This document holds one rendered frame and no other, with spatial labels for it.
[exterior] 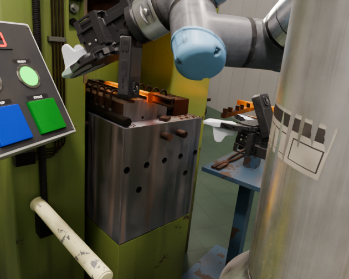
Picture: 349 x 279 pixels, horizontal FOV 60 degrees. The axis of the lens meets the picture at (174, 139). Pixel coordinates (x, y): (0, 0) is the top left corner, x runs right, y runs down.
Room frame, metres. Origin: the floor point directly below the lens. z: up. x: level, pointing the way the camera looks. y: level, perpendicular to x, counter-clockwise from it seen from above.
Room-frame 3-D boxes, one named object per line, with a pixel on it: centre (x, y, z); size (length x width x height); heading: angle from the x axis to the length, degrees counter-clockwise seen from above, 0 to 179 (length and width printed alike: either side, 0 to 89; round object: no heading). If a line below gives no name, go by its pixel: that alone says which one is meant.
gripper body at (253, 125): (0.76, -0.22, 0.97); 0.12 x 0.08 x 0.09; 45
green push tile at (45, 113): (0.65, 0.29, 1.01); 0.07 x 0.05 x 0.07; 160
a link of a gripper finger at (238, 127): (0.77, -0.16, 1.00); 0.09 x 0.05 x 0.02; 81
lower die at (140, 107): (1.21, 0.26, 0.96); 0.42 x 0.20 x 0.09; 45
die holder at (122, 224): (1.25, 0.23, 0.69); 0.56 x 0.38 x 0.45; 45
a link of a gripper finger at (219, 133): (0.79, -0.12, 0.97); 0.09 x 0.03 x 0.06; 81
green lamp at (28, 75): (0.67, 0.34, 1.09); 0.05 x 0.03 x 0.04; 135
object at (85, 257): (0.75, 0.29, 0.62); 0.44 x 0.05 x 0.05; 45
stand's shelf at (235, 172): (1.33, -0.37, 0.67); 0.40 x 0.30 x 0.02; 144
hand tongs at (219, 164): (1.48, -0.36, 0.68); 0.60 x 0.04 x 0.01; 145
